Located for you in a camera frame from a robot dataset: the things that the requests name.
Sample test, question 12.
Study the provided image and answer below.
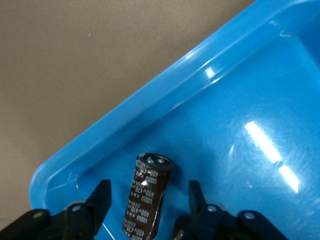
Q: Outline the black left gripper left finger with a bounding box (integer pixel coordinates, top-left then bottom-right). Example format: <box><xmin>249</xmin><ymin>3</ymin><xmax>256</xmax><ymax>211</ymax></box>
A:
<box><xmin>0</xmin><ymin>179</ymin><xmax>112</xmax><ymax>240</ymax></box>

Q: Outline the blue plastic tray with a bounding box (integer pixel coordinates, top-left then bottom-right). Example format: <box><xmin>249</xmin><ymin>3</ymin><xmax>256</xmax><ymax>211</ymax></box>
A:
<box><xmin>29</xmin><ymin>0</ymin><xmax>320</xmax><ymax>240</ymax></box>

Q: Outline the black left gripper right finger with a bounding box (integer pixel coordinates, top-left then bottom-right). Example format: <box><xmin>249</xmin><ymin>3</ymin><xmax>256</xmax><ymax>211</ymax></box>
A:
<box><xmin>188</xmin><ymin>180</ymin><xmax>287</xmax><ymax>240</ymax></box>

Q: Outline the dark connector block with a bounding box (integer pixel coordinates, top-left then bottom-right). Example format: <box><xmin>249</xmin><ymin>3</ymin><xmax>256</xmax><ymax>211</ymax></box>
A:
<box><xmin>121</xmin><ymin>152</ymin><xmax>176</xmax><ymax>240</ymax></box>
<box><xmin>172</xmin><ymin>216</ymin><xmax>193</xmax><ymax>240</ymax></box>

